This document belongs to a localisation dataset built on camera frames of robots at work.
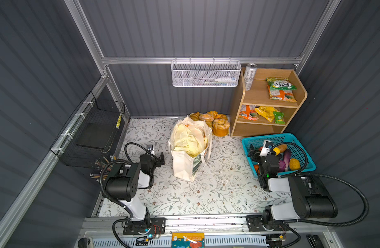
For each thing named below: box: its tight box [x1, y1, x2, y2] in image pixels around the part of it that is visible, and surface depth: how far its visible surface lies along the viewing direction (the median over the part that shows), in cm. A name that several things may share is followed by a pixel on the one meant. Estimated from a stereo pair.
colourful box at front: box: [171, 232, 205, 248], surface depth 71 cm
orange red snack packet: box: [238, 104, 260, 121], surface depth 98 cm
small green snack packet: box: [273, 111, 286, 124], surface depth 96 cm
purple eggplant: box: [278, 148, 292, 173], surface depth 93 cm
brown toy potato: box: [277, 143, 288, 153], surface depth 98 cm
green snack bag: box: [265, 76, 297, 90], surface depth 88 cm
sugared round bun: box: [199, 113, 215, 122], surface depth 114 cm
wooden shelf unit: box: [230, 68, 308, 137], surface depth 95 cm
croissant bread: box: [188, 111, 200, 121], surface depth 118 cm
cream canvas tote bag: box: [167, 114, 213, 182], surface depth 86 cm
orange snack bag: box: [266, 84, 297, 103], surface depth 86 cm
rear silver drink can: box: [244, 63, 258, 91], surface depth 84 cm
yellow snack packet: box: [254, 105, 281, 123], surface depth 98 cm
